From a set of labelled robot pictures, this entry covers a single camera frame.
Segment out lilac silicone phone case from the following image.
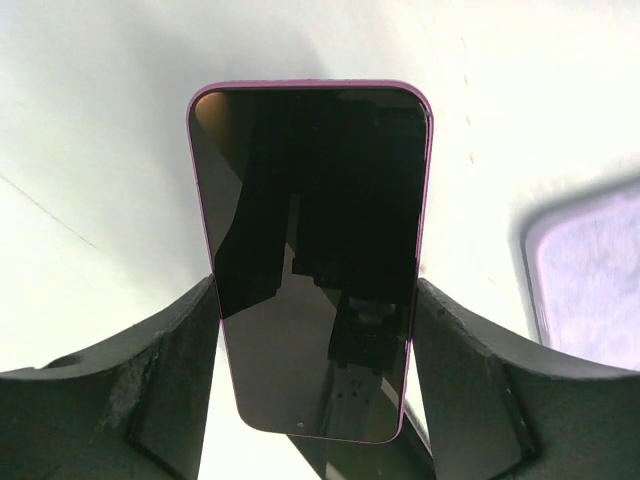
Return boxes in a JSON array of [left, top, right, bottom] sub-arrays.
[[520, 178, 639, 371]]

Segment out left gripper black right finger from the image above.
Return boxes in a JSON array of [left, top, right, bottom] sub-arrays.
[[413, 280, 639, 480]]

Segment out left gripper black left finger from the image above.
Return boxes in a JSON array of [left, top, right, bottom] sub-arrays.
[[1, 277, 219, 479]]

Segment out phone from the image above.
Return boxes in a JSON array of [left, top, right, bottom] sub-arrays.
[[187, 80, 433, 444]]

